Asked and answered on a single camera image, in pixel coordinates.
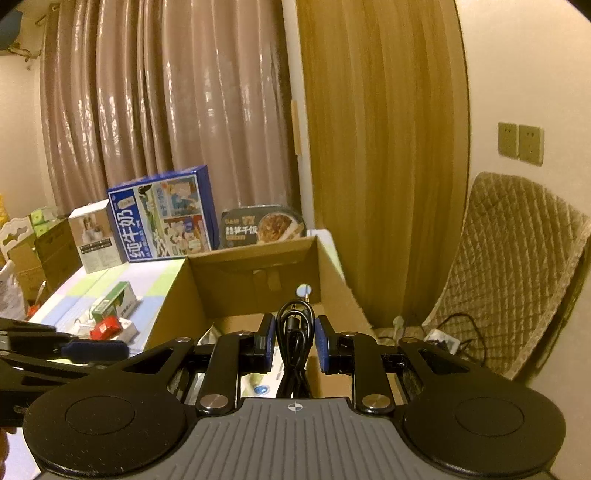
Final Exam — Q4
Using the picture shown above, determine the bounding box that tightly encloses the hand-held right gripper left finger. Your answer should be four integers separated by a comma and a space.
108, 313, 278, 416

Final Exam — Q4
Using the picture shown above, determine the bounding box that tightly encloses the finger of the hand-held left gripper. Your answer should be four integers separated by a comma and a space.
0, 357, 118, 391
0, 318, 127, 364

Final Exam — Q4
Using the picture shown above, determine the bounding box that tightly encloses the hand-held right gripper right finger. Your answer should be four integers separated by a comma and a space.
314, 315, 481, 416

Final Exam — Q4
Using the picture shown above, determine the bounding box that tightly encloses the black audio cable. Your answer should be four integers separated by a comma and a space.
276, 299, 317, 398

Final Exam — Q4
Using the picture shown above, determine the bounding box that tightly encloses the red snack packet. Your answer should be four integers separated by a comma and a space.
90, 316, 122, 340

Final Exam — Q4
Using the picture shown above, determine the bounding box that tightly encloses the green long box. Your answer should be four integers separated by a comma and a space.
91, 281, 140, 324

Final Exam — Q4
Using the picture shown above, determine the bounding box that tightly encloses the cardboard box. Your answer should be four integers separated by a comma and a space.
144, 234, 407, 402

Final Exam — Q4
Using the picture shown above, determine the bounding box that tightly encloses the white crumpled plastic bag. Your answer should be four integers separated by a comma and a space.
0, 261, 26, 319

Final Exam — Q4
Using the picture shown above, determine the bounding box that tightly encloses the brown cardboard carton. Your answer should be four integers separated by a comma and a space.
34, 219, 84, 296
9, 240, 47, 301

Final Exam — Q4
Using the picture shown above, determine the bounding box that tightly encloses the white photo print box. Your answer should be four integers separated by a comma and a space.
68, 200, 125, 274

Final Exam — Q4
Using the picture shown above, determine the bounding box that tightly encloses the black instant meal bowl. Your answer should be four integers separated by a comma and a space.
219, 204, 308, 251

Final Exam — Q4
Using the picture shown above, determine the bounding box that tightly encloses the white power strip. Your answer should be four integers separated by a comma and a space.
424, 328, 461, 354

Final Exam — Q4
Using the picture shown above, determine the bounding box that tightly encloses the light green carton pack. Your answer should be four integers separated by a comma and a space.
28, 208, 58, 238

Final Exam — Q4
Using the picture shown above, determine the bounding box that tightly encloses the blue milk carton case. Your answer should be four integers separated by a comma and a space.
107, 165, 220, 264

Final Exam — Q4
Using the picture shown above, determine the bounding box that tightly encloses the quilted cover chair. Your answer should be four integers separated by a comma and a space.
422, 172, 587, 381

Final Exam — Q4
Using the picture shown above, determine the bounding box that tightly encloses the wooden door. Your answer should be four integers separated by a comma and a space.
295, 0, 472, 324

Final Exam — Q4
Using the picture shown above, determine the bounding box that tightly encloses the brown curtain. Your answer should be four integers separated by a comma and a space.
39, 0, 296, 217

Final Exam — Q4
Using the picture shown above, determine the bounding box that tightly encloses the black power cord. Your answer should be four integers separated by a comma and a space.
431, 313, 485, 365

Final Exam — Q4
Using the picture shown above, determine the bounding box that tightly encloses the yellow wall strip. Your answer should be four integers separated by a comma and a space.
291, 99, 301, 158

